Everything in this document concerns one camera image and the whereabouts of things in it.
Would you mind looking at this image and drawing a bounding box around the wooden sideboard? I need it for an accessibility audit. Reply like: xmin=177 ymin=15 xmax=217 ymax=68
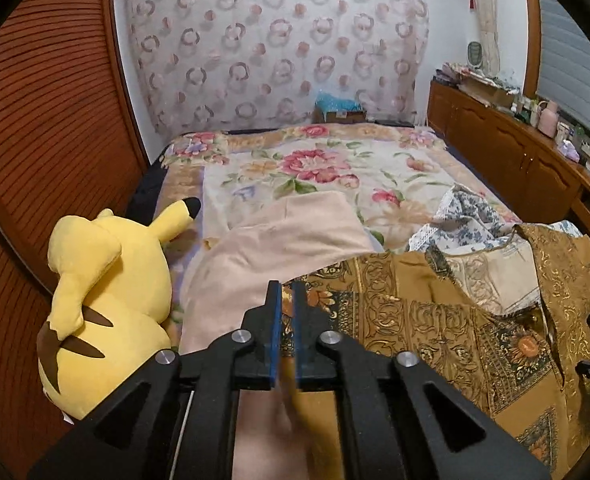
xmin=427 ymin=77 xmax=590 ymax=241

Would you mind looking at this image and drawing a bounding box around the blue white floral cloth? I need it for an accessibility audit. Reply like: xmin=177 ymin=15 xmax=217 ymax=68
xmin=407 ymin=185 xmax=583 ymax=256

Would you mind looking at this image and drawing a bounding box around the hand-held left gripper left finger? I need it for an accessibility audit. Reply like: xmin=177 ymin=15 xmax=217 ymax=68
xmin=27 ymin=280 xmax=283 ymax=480

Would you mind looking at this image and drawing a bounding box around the brown patterned garment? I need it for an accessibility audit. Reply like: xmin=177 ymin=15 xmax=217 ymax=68
xmin=280 ymin=222 xmax=590 ymax=480

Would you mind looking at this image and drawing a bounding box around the pile of folded fabrics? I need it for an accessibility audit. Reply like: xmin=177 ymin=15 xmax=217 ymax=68
xmin=434 ymin=61 xmax=521 ymax=108

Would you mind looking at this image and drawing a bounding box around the yellow plush toy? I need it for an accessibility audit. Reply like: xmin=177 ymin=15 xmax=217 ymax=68
xmin=36 ymin=198 xmax=202 ymax=421

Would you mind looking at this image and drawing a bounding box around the dark blue mattress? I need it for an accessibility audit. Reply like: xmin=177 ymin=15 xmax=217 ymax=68
xmin=125 ymin=157 xmax=170 ymax=228

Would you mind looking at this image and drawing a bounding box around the cream lace curtain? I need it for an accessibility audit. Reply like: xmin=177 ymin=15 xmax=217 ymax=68
xmin=468 ymin=0 xmax=502 ymax=76

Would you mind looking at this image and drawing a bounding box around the floral blanket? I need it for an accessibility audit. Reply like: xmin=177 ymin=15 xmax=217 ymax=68
xmin=157 ymin=122 xmax=523 ymax=356

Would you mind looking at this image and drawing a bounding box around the pink thermos jug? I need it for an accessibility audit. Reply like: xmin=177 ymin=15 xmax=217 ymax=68
xmin=538 ymin=100 xmax=560 ymax=137

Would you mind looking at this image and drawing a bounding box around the wooden headboard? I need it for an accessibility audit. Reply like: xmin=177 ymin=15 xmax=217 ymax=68
xmin=0 ymin=0 xmax=152 ymax=461

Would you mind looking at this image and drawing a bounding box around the circle patterned curtain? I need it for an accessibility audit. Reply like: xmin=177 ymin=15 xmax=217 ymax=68
xmin=122 ymin=0 xmax=431 ymax=133

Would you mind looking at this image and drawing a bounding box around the teal fluffy item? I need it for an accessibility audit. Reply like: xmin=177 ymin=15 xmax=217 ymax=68
xmin=315 ymin=92 xmax=367 ymax=112

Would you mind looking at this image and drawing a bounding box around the beige cloth garment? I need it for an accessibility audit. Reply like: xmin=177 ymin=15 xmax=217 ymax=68
xmin=180 ymin=191 xmax=388 ymax=480

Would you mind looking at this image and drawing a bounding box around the grey window blind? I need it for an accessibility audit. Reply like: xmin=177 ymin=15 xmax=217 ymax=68
xmin=535 ymin=0 xmax=590 ymax=146

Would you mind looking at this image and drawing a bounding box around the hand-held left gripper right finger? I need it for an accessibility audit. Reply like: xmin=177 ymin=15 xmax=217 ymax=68
xmin=292 ymin=280 xmax=551 ymax=480

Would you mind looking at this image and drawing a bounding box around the cardboard box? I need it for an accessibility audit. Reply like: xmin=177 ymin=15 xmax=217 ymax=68
xmin=315 ymin=107 xmax=369 ymax=125

